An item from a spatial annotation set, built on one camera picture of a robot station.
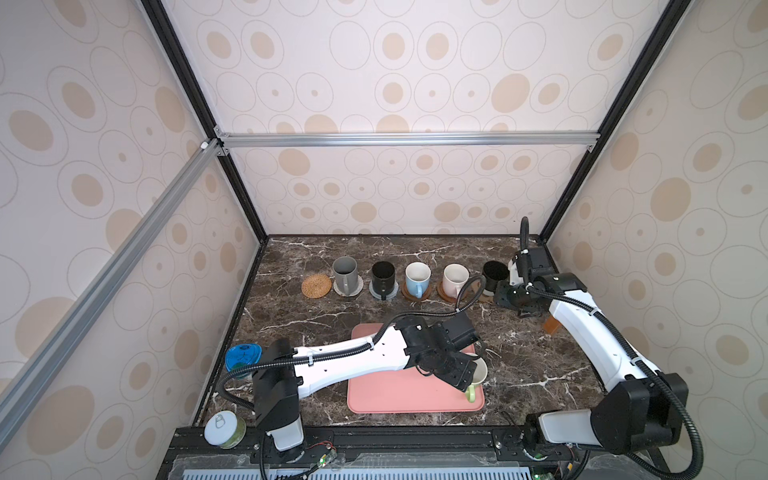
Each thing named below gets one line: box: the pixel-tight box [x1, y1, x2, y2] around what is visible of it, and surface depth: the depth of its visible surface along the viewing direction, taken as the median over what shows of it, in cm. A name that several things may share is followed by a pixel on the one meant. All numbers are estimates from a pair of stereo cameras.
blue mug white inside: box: [405, 261, 432, 299], surface depth 97 cm
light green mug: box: [466, 356, 488, 403], surface depth 76 cm
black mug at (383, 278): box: [372, 260, 395, 301], surface depth 99 cm
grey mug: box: [330, 256, 358, 295], surface depth 99 cm
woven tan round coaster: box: [301, 274, 332, 299], surface depth 107 cm
